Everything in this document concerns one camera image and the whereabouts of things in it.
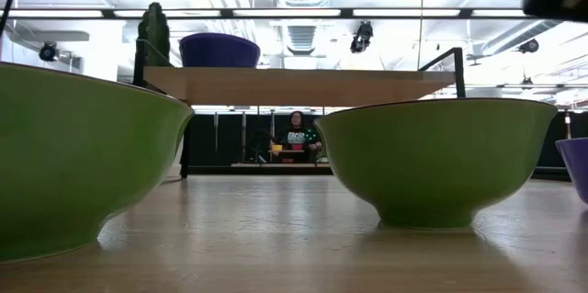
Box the small blue plastic bowl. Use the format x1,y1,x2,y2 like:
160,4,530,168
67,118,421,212
178,32,262,69
554,137,588,206

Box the large green bowl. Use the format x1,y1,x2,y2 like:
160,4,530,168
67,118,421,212
313,97,560,231
0,61,196,265

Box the ceiling air vent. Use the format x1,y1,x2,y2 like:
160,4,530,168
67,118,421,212
287,25,317,55

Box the person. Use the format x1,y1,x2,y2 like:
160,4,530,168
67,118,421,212
275,109,324,164

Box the background wooden table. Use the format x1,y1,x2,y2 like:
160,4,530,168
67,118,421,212
229,148,333,175

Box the green cactus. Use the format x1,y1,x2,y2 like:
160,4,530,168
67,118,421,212
136,1,172,68

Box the black overhead frame bar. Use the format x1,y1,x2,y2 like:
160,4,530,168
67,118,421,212
0,6,543,19

